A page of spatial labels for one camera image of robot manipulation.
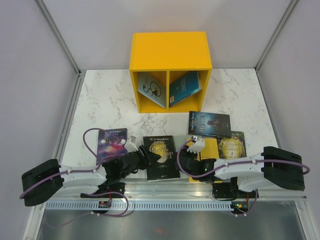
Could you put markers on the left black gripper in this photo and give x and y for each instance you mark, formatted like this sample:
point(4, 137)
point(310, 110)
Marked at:
point(145, 159)

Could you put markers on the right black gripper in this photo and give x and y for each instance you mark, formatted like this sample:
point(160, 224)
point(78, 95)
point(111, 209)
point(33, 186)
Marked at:
point(184, 152)

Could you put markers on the black Moon and Sixpence book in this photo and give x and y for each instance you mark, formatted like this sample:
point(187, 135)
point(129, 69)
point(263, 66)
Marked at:
point(164, 168)

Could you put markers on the dark Wuthering Heights book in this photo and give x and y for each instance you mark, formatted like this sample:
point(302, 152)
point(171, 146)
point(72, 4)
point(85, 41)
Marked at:
point(209, 124)

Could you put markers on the light blue cat book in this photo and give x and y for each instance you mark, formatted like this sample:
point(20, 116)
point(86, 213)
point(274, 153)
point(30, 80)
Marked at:
point(152, 89)

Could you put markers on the blue 20000 Leagues book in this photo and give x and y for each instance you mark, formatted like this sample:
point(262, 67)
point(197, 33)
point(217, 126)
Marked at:
point(185, 86)

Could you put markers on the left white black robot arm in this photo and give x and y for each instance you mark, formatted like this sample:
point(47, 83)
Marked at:
point(52, 180)

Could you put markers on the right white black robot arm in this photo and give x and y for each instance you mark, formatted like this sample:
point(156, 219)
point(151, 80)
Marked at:
point(273, 166)

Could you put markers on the clear plastic file folder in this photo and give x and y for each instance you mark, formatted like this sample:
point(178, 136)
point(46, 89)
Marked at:
point(179, 140)

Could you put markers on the yellow notebook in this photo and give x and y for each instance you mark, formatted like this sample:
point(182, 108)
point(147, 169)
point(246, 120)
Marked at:
point(207, 155)

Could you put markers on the green Alice Wonderland book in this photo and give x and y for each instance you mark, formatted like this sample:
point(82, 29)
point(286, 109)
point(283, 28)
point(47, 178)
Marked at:
point(233, 147)

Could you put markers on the yellow wooden two-slot shelf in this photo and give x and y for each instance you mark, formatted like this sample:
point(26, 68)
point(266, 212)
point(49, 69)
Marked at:
point(167, 56)

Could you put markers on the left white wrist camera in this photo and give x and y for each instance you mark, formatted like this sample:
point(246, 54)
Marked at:
point(130, 144)

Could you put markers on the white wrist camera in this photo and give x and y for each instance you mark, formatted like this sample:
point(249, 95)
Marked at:
point(195, 145)
point(130, 144)

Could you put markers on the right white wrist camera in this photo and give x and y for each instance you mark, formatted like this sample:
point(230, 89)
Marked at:
point(195, 145)

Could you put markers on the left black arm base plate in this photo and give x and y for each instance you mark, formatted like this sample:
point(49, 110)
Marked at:
point(107, 191)

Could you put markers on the aluminium front rail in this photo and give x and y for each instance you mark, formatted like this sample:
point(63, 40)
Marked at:
point(173, 189)

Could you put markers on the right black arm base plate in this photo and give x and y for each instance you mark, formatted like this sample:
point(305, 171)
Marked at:
point(226, 192)

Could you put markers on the white slotted cable duct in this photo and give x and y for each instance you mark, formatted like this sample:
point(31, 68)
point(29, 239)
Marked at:
point(139, 205)

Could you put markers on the left aluminium frame post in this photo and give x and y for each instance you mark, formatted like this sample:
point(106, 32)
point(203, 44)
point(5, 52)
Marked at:
point(57, 34)

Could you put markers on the aluminium frame post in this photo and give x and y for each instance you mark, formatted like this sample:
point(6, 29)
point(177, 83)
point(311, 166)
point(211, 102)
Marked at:
point(278, 29)
point(57, 34)

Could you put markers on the right aluminium frame post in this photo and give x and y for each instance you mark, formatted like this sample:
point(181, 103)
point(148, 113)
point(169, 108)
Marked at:
point(278, 29)

